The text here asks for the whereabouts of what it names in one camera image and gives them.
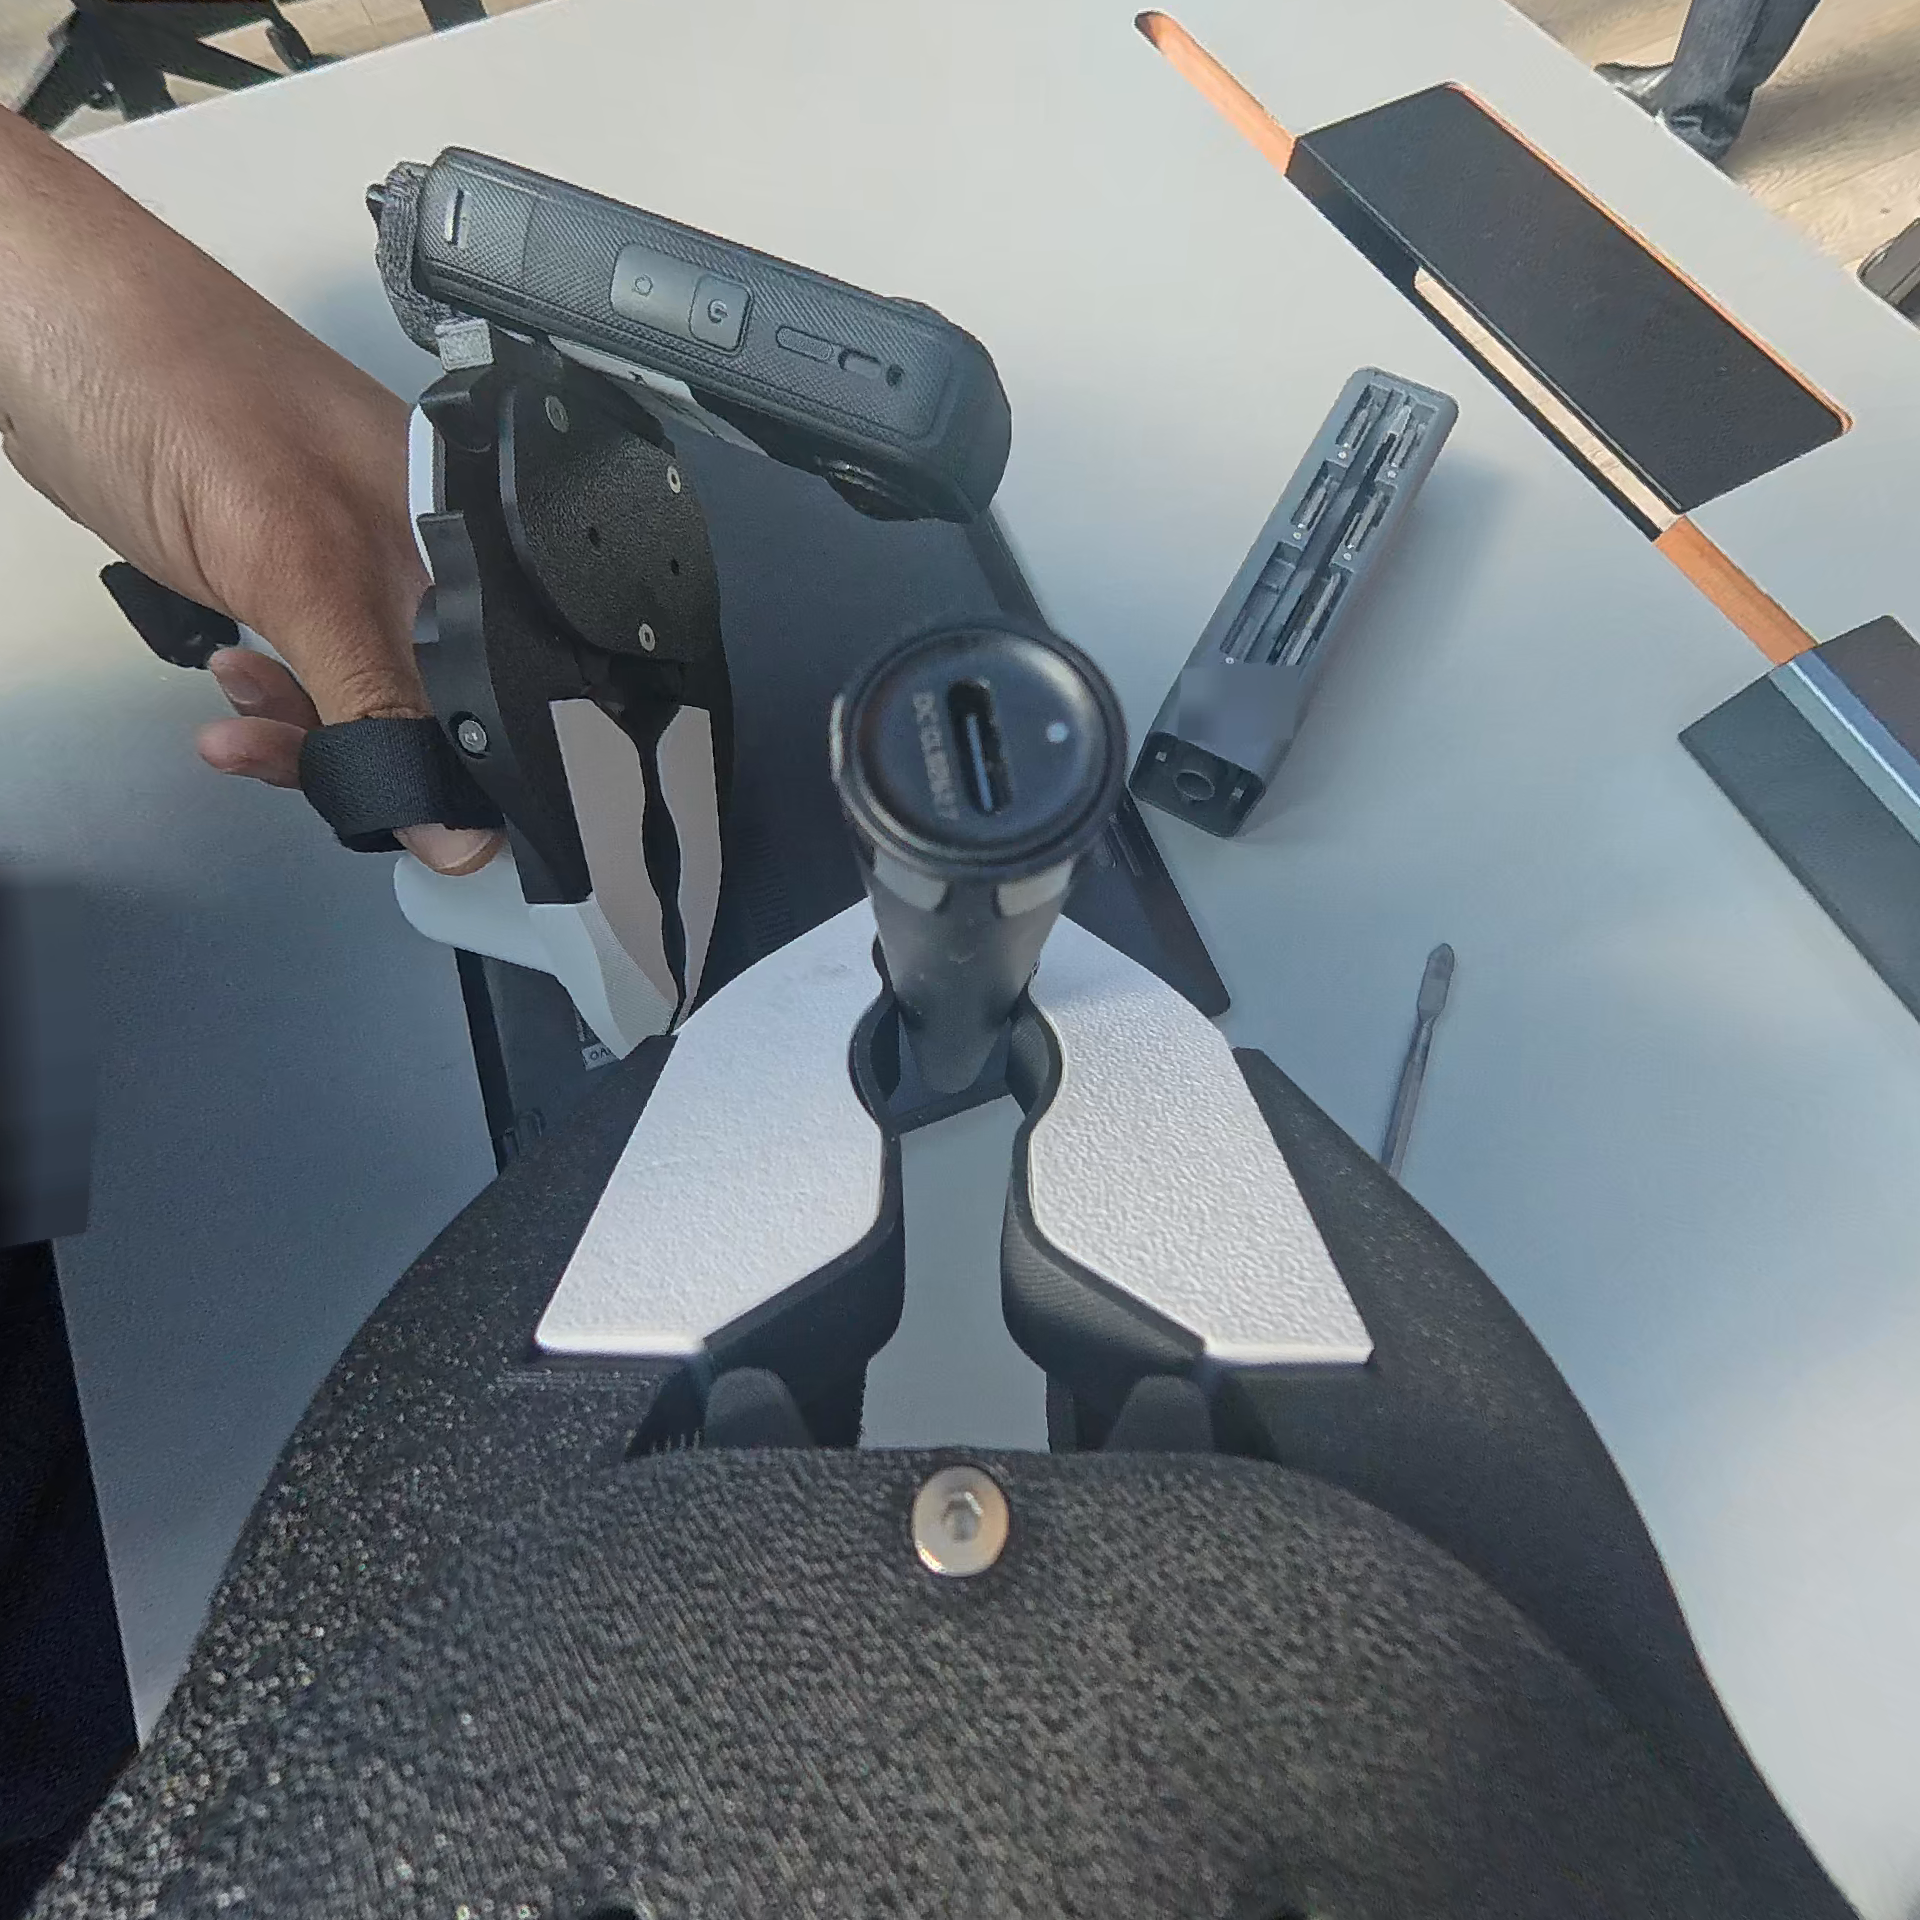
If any white desk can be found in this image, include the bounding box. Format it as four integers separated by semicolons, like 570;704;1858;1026
0;0;1920;1920

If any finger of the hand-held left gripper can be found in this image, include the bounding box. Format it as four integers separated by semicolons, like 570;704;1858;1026
549;697;677;1040
661;709;730;1028

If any person's dark clothing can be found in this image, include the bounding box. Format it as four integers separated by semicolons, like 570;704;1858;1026
0;1247;145;1869

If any black wood-edged desk panel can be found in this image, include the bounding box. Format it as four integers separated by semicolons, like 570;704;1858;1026
1137;7;1849;665

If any black electric screwdriver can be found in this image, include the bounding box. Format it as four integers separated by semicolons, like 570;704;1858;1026
830;623;1129;1098

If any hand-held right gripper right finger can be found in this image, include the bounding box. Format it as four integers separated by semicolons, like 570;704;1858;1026
1009;922;1375;1369

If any person's left hand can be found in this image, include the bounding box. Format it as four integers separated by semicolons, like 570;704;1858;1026
29;165;508;883

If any grey screwdriver bit case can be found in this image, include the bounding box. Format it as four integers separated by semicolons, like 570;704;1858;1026
1127;369;1461;839

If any black laptop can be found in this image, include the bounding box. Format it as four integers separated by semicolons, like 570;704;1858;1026
457;428;1234;1202

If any black office chair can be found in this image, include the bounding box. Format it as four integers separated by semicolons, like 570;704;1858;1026
60;0;495;136

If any metal spudger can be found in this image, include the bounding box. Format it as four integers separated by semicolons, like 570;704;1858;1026
1375;943;1457;1180

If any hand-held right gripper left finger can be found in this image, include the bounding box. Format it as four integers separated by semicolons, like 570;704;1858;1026
535;915;910;1368

